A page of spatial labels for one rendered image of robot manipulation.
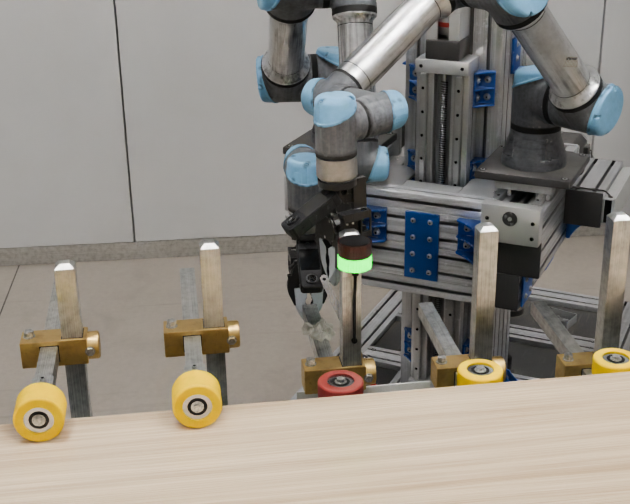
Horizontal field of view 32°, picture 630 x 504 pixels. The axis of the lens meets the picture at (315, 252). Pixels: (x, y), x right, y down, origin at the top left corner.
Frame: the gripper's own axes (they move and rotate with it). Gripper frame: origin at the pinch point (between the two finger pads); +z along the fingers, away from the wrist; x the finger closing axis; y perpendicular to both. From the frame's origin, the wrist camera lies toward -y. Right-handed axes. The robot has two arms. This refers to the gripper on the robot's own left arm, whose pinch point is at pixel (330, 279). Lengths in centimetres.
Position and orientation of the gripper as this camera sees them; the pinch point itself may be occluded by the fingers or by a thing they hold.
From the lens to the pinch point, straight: 204.7
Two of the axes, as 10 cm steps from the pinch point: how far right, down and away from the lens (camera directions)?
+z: 0.4, 9.2, 4.0
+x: -4.7, -3.3, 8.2
